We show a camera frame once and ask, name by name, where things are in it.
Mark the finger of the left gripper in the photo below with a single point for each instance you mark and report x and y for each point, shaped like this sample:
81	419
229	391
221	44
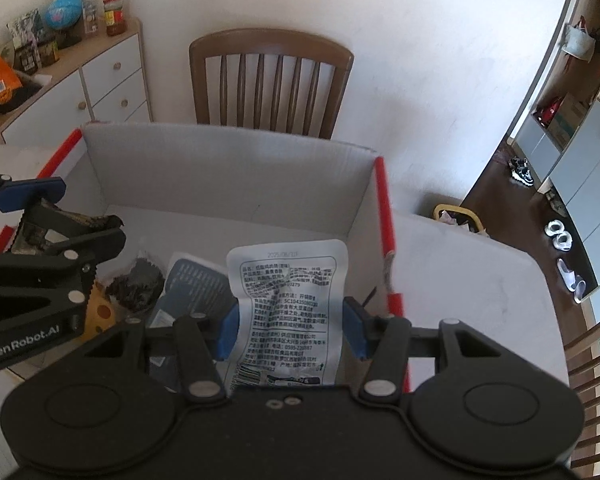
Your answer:
80	232
20	194

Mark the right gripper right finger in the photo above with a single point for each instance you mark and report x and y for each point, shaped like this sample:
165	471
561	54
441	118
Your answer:
384	344

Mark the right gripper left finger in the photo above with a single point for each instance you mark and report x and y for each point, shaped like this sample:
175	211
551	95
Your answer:
203	345

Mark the dark blue packet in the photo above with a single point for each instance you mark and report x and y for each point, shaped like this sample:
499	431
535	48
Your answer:
192	285

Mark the white green printed packet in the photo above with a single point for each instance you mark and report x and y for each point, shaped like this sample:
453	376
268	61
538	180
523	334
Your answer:
289	299

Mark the red cardboard box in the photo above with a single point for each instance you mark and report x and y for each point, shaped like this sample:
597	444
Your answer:
206	190

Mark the yellow rimmed waste bin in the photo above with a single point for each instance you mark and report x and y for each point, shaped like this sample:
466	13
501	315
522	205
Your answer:
458	216

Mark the white drawer cabinet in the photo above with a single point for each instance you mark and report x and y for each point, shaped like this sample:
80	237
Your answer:
101	79

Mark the blue globe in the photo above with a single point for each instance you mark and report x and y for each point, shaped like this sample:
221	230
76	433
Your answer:
62	18

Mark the brown wooden chair right side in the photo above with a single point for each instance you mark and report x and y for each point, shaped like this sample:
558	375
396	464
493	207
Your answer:
583	360

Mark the brown wooden chair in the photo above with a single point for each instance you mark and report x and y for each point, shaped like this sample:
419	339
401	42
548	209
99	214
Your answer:
583	360
269	78

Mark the red lid sauce jar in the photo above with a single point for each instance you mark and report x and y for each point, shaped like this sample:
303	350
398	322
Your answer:
114	17

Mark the brown wooden chair far side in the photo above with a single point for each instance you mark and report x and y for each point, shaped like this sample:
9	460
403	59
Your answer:
269	78

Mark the hanging tote bag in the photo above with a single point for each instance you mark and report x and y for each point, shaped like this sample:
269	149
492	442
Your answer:
577	42

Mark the white blue wall cabinet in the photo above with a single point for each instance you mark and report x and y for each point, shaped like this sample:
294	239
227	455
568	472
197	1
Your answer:
560	137

